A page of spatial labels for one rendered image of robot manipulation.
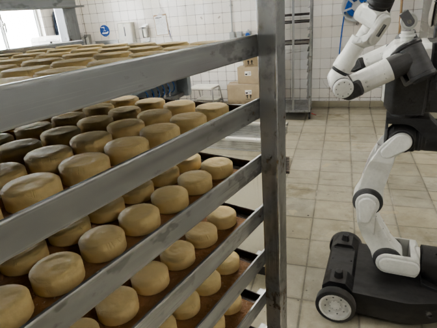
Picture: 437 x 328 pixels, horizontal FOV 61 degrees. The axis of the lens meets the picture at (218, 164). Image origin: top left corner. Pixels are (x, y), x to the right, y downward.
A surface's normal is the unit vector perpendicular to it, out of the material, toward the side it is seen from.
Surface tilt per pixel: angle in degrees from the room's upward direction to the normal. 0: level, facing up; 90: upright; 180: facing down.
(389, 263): 90
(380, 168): 115
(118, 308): 0
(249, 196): 90
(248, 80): 93
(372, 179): 90
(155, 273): 0
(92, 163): 0
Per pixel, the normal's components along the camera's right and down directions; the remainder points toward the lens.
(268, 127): -0.55, 0.36
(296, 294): -0.07, -0.92
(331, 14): -0.29, 0.39
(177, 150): 0.83, 0.15
